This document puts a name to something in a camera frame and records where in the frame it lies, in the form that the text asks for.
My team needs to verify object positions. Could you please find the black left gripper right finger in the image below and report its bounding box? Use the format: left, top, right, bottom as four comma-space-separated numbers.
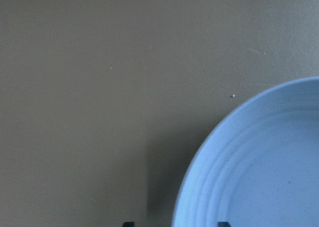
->
217, 222, 230, 227

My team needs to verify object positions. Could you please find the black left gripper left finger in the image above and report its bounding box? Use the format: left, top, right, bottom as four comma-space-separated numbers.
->
122, 222, 135, 227

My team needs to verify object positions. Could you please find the blue round plate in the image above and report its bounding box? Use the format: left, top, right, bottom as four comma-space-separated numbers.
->
171, 77, 319, 227

